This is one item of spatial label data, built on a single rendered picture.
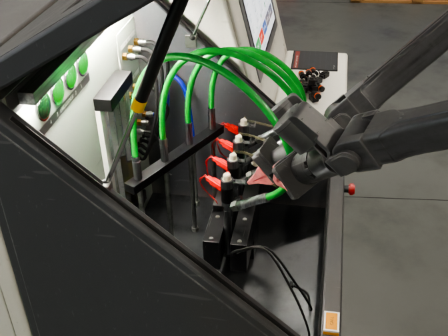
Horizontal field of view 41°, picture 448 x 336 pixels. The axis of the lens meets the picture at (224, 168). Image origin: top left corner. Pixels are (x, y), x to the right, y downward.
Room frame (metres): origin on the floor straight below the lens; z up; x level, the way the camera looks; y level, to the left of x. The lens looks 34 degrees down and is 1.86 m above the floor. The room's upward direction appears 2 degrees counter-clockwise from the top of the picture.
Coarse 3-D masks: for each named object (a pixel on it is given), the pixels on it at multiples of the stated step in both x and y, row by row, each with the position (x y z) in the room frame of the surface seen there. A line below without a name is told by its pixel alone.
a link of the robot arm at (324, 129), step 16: (288, 112) 0.82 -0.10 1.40; (304, 112) 0.79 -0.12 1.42; (288, 128) 0.78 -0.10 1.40; (304, 128) 0.78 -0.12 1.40; (320, 128) 0.77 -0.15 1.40; (336, 128) 0.79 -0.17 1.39; (288, 144) 0.79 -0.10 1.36; (304, 144) 0.77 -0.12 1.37; (320, 144) 0.76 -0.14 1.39; (336, 160) 0.72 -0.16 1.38; (352, 160) 0.70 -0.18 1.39
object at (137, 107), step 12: (180, 0) 0.72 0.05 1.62; (168, 12) 0.73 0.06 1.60; (180, 12) 0.73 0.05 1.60; (168, 24) 0.73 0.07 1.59; (168, 36) 0.73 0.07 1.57; (156, 48) 0.74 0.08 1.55; (168, 48) 0.74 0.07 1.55; (156, 60) 0.73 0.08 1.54; (156, 72) 0.74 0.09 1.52; (144, 84) 0.74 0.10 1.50; (144, 96) 0.74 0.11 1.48; (132, 108) 0.75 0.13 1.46; (144, 108) 0.75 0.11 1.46; (132, 120) 0.75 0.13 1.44; (120, 144) 0.76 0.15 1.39; (120, 156) 0.77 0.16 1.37; (108, 180) 0.77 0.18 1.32
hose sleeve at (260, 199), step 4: (256, 196) 0.92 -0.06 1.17; (260, 196) 0.91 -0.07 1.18; (264, 196) 0.91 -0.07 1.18; (240, 200) 0.95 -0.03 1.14; (244, 200) 0.94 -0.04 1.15; (248, 200) 0.93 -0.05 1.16; (252, 200) 0.92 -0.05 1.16; (256, 200) 0.91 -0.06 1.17; (260, 200) 0.91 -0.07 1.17; (264, 200) 0.90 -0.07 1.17; (236, 204) 0.94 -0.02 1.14; (240, 204) 0.93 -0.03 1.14; (244, 204) 0.93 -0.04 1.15; (248, 204) 0.92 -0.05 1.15; (252, 204) 0.92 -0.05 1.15; (256, 204) 0.92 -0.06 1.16; (240, 208) 0.94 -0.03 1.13; (244, 208) 0.93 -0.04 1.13
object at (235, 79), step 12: (168, 60) 1.02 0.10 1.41; (192, 60) 0.99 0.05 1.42; (204, 60) 0.98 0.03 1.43; (144, 72) 1.06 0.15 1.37; (228, 72) 0.95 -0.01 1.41; (240, 84) 0.94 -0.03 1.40; (252, 96) 0.92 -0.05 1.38; (264, 108) 0.91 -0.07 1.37; (276, 120) 0.90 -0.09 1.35; (132, 132) 1.08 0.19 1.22; (132, 144) 1.09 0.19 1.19; (132, 156) 1.09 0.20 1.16; (276, 192) 0.89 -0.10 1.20
